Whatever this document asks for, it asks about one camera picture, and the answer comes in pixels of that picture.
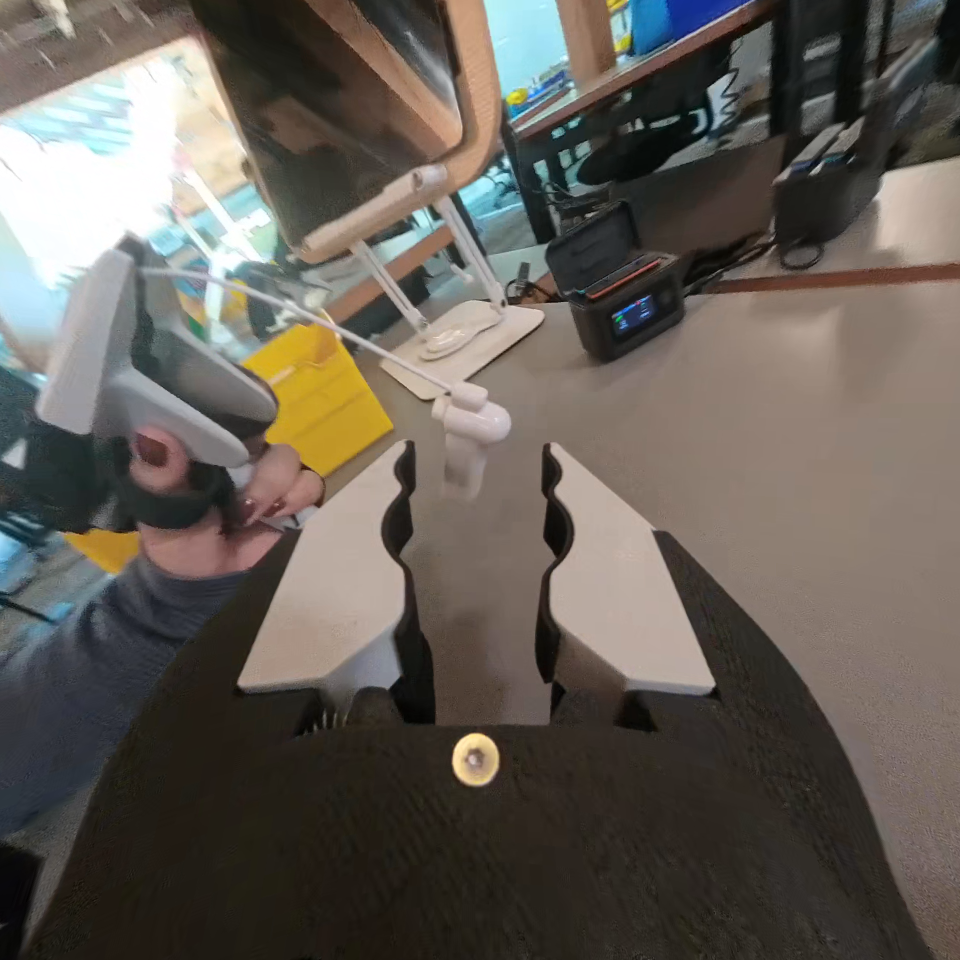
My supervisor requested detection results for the long wooden desk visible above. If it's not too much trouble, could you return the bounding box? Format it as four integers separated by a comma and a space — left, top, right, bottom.
510, 0, 785, 245

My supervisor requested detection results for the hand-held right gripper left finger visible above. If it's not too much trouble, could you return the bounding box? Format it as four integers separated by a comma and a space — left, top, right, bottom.
236, 440, 436, 725

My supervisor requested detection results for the person's left forearm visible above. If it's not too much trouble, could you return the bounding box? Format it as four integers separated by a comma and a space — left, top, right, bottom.
0, 555, 260, 834

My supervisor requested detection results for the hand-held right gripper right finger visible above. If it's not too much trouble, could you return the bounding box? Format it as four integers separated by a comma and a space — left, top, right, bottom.
534, 442, 717, 714

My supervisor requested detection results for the black battery box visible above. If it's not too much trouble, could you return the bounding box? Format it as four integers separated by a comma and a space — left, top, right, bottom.
771, 122, 890, 247

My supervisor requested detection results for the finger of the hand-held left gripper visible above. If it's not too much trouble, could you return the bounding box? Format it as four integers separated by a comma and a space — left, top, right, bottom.
33, 247, 144, 438
105, 315, 280, 470

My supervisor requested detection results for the yellow plastic bin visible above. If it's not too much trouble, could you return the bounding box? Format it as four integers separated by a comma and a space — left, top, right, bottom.
63, 322, 395, 575

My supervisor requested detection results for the wooden post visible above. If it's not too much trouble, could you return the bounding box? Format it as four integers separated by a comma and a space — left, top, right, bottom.
555, 0, 618, 76

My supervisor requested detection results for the person's left hand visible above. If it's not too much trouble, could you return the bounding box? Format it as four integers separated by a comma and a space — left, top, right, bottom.
127, 429, 327, 582

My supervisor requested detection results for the wood framed screen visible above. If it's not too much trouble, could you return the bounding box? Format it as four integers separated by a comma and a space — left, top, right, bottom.
187, 0, 505, 265

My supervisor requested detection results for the black battery charger case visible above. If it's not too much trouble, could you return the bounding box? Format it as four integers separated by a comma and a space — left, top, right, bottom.
545, 200, 687, 364

